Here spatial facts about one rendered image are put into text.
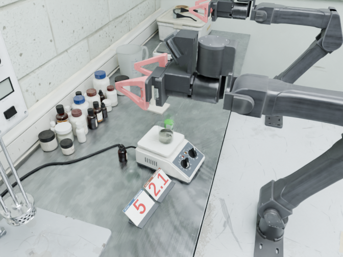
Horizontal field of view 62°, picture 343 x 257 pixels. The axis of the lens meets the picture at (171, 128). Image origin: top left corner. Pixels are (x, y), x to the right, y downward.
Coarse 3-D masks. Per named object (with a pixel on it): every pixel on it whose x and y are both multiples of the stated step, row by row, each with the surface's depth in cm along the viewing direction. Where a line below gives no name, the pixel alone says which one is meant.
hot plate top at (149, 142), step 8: (152, 128) 99; (144, 136) 95; (152, 136) 95; (176, 136) 96; (144, 144) 92; (152, 144) 92; (160, 144) 92; (168, 144) 92; (176, 144) 92; (160, 152) 89; (168, 152) 89
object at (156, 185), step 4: (160, 172) 90; (156, 176) 88; (160, 176) 89; (164, 176) 90; (152, 180) 87; (156, 180) 88; (160, 180) 89; (164, 180) 90; (168, 180) 91; (152, 184) 86; (156, 184) 87; (160, 184) 88; (164, 184) 89; (148, 188) 85; (152, 188) 86; (156, 188) 87; (160, 188) 87; (152, 192) 85; (156, 192) 86; (156, 196) 85
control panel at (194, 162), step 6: (186, 144) 96; (186, 150) 95; (198, 150) 97; (180, 156) 92; (186, 156) 93; (198, 156) 96; (174, 162) 89; (180, 162) 91; (192, 162) 93; (198, 162) 94; (180, 168) 89; (192, 168) 92; (186, 174) 89
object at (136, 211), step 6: (138, 198) 82; (144, 198) 83; (132, 204) 80; (138, 204) 81; (144, 204) 82; (150, 204) 83; (132, 210) 79; (138, 210) 80; (144, 210) 81; (132, 216) 78; (138, 216) 79
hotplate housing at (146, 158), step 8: (184, 144) 96; (136, 152) 94; (144, 152) 92; (152, 152) 92; (176, 152) 92; (136, 160) 96; (144, 160) 94; (152, 160) 92; (160, 160) 90; (168, 160) 89; (152, 168) 95; (168, 168) 90; (176, 168) 89; (176, 176) 90; (184, 176) 89; (192, 176) 91
